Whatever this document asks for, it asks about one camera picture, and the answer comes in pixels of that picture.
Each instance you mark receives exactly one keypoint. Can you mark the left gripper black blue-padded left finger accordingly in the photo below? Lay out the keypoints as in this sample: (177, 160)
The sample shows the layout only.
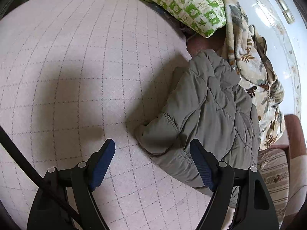
(67, 197)

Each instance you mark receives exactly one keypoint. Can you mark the pink quilted mattress cover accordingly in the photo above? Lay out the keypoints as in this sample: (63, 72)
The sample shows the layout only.
(75, 73)

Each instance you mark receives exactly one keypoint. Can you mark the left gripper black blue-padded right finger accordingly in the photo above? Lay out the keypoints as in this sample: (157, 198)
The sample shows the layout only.
(254, 207)

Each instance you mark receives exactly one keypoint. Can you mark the striped floral sofa cushion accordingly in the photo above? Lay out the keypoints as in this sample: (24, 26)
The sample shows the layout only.
(273, 167)

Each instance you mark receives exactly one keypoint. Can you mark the floral leaf-print blanket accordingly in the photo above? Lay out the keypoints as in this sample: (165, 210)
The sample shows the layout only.
(246, 49)

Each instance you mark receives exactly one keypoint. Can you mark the grey quilted puffer jacket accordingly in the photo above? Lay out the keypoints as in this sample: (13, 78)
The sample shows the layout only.
(205, 103)

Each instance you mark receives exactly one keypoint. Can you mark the beige wall switch plate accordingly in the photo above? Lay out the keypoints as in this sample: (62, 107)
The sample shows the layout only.
(286, 11)

